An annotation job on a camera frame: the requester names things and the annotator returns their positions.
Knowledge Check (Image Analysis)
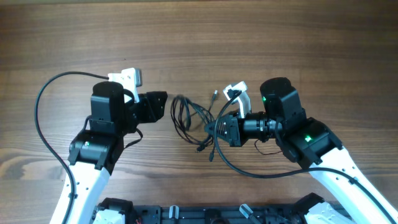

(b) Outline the black usb cable three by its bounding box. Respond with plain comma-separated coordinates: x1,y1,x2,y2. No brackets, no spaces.
195,136,217,162

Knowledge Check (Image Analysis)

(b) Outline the black usb cable one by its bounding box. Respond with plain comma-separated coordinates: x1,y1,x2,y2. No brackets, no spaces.
170,95,215,153

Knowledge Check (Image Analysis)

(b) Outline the black usb cable two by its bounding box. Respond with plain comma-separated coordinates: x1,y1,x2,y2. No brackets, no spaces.
186,90,219,125

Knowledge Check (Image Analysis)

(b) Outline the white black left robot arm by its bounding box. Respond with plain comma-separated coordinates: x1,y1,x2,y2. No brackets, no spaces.
50,82,168,223

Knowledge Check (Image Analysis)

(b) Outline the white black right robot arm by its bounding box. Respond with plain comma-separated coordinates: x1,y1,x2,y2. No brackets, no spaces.
205,77,397,223

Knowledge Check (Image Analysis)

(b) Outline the black right camera cable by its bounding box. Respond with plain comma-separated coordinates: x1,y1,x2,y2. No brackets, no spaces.
213,89,398,224

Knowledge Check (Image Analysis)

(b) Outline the black camera cable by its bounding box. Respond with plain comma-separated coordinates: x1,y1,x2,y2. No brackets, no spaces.
34,71,110,224
213,89,398,224

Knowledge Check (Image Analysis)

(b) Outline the black left camera cable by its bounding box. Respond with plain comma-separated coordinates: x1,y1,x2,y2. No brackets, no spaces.
34,71,110,224

